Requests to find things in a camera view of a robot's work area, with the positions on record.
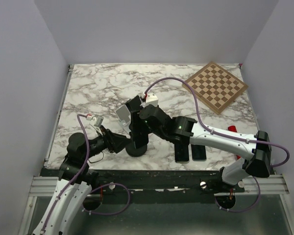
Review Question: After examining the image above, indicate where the black round-base phone stand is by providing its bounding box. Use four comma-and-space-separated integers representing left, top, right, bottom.
125, 132, 149, 157

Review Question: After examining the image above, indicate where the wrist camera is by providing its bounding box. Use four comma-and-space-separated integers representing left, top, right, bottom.
86, 114, 103, 135
141, 93, 159, 107

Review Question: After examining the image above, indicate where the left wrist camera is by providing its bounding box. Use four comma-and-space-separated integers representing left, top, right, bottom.
86, 114, 103, 135

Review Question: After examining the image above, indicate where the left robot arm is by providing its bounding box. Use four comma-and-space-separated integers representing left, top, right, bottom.
33, 126, 131, 235

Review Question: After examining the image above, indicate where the silver metal phone stand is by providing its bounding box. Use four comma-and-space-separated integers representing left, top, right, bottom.
115, 105, 131, 134

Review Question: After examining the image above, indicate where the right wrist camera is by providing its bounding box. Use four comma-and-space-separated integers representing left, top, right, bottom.
141, 93, 159, 107

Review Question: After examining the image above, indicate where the aluminium frame rail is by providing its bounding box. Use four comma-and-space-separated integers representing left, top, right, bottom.
29, 176, 58, 197

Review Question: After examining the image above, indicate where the wooden chessboard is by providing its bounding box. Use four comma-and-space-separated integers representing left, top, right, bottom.
186, 62, 248, 115

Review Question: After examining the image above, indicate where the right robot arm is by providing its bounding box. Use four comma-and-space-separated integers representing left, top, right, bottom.
129, 105, 271, 192

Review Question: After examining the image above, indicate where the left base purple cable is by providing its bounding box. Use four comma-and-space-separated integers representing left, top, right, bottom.
81, 182, 131, 216

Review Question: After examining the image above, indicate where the black folding phone stand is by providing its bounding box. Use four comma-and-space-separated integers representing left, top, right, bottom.
125, 95, 143, 118

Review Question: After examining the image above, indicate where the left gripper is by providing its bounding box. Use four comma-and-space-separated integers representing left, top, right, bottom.
82, 125, 133, 161

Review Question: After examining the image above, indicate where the red cylindrical tool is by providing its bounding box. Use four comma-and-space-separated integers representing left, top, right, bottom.
227, 125, 241, 160

